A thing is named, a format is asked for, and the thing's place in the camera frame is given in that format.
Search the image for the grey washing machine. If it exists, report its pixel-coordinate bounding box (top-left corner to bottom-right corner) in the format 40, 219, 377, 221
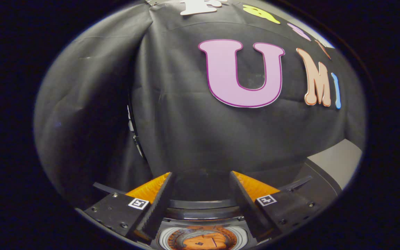
150, 208, 259, 250

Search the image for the backdrop support pole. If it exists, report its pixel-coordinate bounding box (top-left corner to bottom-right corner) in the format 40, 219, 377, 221
126, 104, 148, 162

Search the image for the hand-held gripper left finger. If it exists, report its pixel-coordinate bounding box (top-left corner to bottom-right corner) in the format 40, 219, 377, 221
84, 172, 174, 242

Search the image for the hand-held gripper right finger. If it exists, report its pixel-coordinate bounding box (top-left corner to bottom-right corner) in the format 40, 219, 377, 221
228, 170, 325, 240

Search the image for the white cabinet with dark top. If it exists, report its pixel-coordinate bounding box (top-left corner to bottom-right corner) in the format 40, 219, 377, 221
297, 139, 364, 202

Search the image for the orange polo shirt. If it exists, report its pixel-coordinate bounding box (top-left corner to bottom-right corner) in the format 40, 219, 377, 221
183, 233, 228, 250

